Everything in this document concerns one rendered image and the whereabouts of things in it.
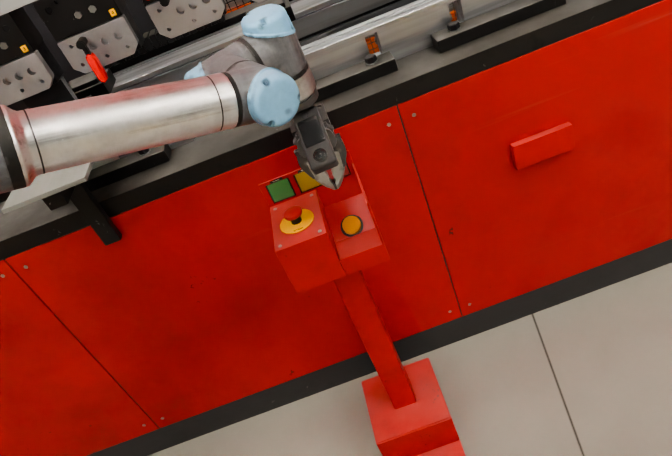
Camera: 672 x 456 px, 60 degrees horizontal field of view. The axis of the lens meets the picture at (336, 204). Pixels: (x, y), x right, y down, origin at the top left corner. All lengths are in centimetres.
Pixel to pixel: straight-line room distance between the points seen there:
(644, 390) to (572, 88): 78
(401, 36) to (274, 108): 67
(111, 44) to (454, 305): 112
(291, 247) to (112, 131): 49
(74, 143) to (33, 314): 97
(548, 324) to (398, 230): 59
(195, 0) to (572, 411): 134
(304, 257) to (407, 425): 62
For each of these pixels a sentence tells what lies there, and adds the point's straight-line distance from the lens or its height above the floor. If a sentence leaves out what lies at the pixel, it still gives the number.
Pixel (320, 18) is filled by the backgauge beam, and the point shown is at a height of 95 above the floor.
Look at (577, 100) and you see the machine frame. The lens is 150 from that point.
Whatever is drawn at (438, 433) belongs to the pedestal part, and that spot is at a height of 7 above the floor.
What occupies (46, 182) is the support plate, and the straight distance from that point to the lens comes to 131.
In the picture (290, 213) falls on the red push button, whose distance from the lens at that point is 115.
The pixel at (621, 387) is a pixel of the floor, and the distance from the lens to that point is 173.
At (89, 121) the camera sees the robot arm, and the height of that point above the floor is 123.
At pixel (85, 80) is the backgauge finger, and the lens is 168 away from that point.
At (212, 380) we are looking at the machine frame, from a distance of 180.
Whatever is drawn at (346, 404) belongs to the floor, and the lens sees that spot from 183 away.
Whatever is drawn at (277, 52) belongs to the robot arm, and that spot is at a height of 114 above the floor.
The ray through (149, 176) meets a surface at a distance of 139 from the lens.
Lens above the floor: 145
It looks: 35 degrees down
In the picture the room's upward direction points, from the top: 23 degrees counter-clockwise
